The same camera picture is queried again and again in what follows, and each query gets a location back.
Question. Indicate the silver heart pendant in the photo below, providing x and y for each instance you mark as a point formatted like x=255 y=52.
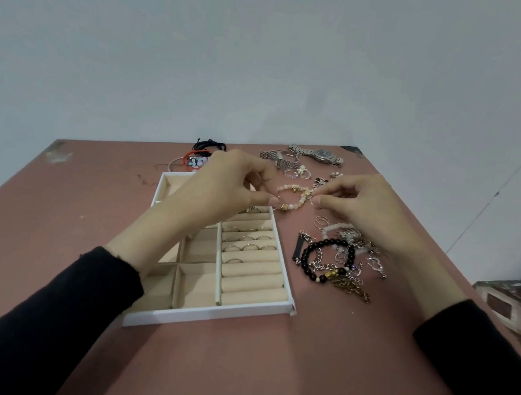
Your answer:
x=377 y=267

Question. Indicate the person's right hand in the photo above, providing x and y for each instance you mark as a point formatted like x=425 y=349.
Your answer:
x=372 y=207

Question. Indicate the black flower earring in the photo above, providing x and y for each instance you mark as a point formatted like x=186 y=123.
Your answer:
x=321 y=181

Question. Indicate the person's right forearm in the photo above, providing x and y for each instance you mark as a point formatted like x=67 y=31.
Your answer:
x=468 y=350

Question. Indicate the silver watch dark face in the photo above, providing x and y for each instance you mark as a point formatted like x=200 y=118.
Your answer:
x=324 y=155

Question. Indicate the group of rings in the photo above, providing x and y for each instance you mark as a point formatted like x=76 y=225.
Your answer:
x=250 y=247

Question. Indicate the person's left forearm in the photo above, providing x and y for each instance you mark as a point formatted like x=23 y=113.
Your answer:
x=55 y=312

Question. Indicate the small pearl earring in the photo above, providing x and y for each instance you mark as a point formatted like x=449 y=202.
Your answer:
x=336 y=175

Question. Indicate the thin silver bangle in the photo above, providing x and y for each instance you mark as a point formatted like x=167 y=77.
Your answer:
x=174 y=162

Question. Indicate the patterned brown cloth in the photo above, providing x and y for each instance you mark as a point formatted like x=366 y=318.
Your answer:
x=512 y=308

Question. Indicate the silver hoop rings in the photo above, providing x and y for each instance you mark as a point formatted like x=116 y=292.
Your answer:
x=322 y=223

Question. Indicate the person's left hand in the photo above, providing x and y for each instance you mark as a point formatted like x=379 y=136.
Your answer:
x=217 y=185

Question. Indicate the silver watch mesh band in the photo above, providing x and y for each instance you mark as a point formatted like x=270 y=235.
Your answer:
x=279 y=160

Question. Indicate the person's right thumb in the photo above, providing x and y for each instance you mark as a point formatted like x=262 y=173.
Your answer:
x=330 y=205

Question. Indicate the white jewelry box beige lining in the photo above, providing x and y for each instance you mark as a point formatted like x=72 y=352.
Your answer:
x=209 y=313

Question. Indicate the person's left thumb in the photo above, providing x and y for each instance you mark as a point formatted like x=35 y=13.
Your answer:
x=262 y=200

